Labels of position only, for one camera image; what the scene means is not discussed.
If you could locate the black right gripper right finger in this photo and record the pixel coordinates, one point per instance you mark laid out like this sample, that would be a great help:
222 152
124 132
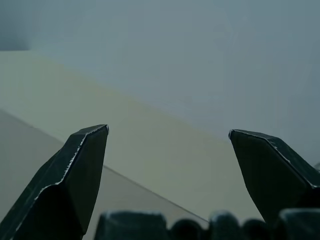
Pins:
270 175

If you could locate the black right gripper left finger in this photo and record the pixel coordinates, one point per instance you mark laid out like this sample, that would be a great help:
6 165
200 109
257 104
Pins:
62 190

